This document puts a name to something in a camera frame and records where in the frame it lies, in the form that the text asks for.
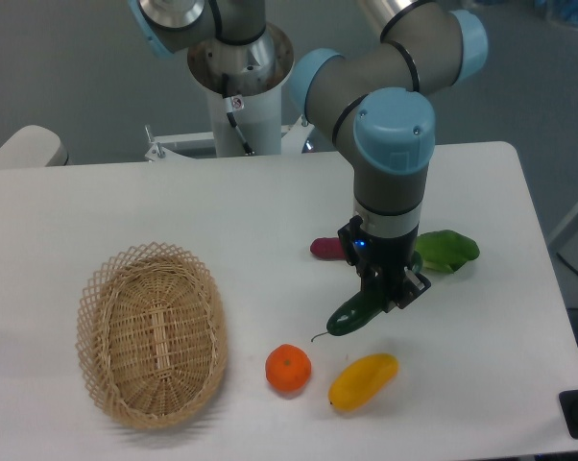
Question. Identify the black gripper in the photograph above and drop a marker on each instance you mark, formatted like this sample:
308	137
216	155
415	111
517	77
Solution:
387	257

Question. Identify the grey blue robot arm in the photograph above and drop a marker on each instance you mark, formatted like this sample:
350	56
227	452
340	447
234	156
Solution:
374	109

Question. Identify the green bell pepper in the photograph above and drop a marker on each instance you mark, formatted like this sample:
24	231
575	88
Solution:
446	251

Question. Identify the purple red sweet potato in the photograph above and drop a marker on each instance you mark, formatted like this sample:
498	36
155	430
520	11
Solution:
327	248

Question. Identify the yellow mango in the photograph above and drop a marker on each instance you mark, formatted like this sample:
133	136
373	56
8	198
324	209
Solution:
361	381

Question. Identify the orange tangerine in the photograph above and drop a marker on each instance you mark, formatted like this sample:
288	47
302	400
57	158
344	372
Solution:
287	368

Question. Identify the woven wicker basket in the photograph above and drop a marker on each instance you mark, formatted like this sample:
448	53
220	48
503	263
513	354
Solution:
152	341

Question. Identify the white chair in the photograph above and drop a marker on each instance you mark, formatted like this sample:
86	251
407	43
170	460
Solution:
33	147

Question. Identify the white metal base frame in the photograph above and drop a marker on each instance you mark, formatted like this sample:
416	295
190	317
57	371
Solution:
300	137

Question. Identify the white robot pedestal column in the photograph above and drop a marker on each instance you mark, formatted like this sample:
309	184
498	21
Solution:
243	83

